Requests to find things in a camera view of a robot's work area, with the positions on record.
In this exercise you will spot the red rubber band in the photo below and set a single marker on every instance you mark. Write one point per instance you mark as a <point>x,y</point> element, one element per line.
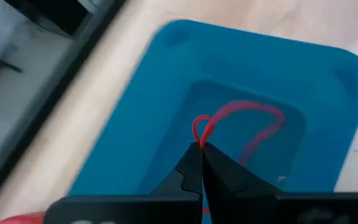
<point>250,105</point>

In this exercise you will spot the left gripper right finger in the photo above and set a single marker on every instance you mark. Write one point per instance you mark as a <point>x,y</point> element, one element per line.
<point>228,182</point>

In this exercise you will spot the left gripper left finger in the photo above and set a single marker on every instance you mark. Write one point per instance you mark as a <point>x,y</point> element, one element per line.
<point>185,175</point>

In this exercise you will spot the blue plastic bin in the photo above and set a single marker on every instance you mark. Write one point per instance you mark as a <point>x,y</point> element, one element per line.
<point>166,93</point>

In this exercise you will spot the black table frame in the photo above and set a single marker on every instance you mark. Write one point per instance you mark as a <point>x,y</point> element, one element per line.
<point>53,93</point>

